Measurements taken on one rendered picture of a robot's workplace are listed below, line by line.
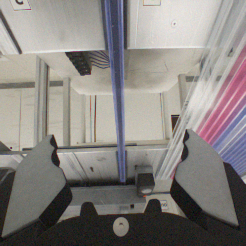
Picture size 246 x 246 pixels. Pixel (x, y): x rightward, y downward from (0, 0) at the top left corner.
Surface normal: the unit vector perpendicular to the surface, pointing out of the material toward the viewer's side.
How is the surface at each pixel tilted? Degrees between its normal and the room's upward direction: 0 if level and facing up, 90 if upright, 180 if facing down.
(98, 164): 43
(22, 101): 90
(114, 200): 133
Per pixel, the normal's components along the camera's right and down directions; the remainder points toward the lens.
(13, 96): 0.01, -0.08
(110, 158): 0.04, 0.67
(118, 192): -0.02, -0.74
